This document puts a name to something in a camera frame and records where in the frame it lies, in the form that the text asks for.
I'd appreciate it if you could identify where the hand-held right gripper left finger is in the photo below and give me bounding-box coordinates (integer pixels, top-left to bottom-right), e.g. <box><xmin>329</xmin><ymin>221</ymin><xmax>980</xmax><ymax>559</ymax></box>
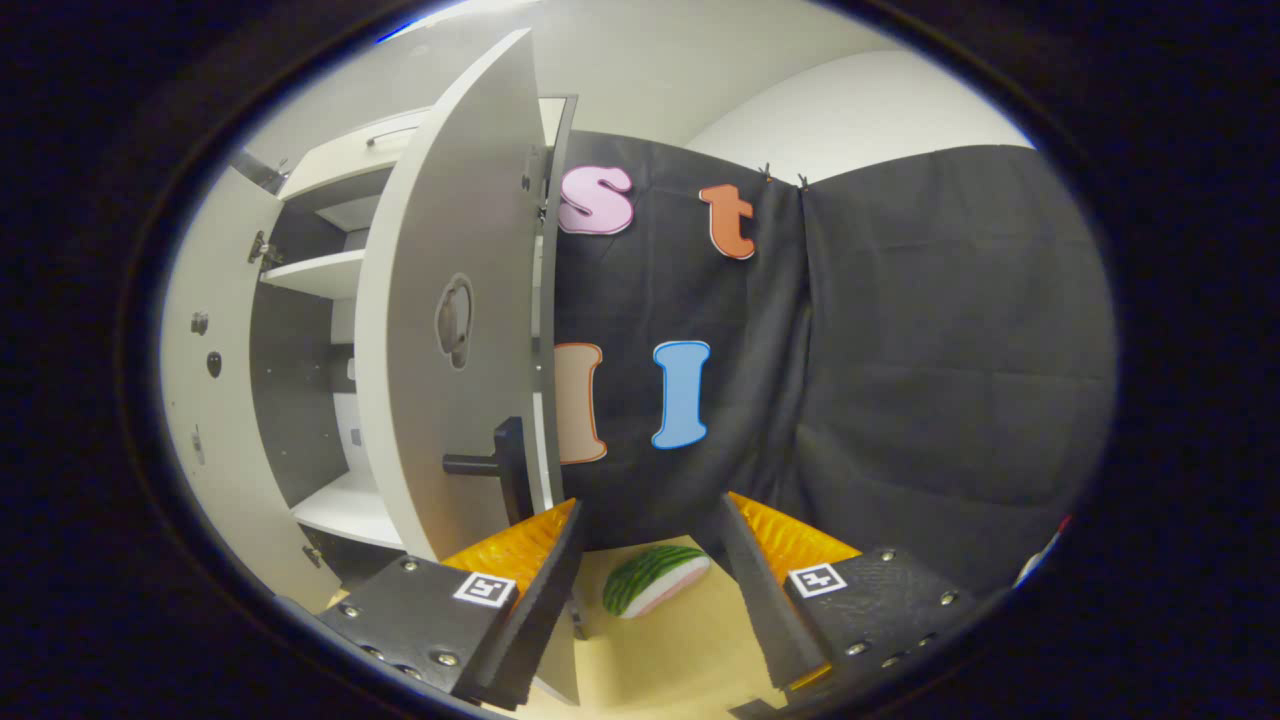
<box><xmin>315</xmin><ymin>498</ymin><xmax>586</xmax><ymax>713</ymax></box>

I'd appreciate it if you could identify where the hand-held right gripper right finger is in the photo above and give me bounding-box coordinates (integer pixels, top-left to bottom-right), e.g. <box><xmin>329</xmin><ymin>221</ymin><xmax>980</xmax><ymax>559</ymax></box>
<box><xmin>722</xmin><ymin>490</ymin><xmax>986</xmax><ymax>693</ymax></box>

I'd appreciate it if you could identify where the white cabinet door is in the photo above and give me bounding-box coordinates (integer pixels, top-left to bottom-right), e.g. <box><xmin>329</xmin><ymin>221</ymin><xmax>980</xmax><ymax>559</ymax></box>
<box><xmin>160</xmin><ymin>165</ymin><xmax>346</xmax><ymax>613</ymax></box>
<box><xmin>355</xmin><ymin>28</ymin><xmax>581</xmax><ymax>706</ymax></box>

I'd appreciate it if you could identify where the white and grey cabinet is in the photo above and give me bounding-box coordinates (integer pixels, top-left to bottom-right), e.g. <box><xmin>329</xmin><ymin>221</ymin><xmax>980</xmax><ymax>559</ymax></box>
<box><xmin>228</xmin><ymin>95</ymin><xmax>589</xmax><ymax>641</ymax></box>

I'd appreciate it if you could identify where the toy watermelon slice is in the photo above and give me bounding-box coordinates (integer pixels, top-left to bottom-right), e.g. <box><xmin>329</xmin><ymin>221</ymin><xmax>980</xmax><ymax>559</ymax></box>
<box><xmin>603</xmin><ymin>545</ymin><xmax>712</xmax><ymax>619</ymax></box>

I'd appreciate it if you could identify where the black backdrop cloth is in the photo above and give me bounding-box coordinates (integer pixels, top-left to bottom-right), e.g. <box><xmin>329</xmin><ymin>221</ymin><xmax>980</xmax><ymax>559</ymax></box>
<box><xmin>553</xmin><ymin>130</ymin><xmax>1116</xmax><ymax>601</ymax></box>

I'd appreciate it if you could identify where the ceiling light panel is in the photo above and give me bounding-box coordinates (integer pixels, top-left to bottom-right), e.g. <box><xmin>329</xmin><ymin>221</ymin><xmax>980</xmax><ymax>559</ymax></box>
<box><xmin>375</xmin><ymin>0</ymin><xmax>546</xmax><ymax>46</ymax></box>

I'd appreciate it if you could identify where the black door handle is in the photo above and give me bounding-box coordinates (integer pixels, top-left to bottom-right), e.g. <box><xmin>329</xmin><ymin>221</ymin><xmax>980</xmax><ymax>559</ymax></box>
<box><xmin>443</xmin><ymin>417</ymin><xmax>534</xmax><ymax>528</ymax></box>

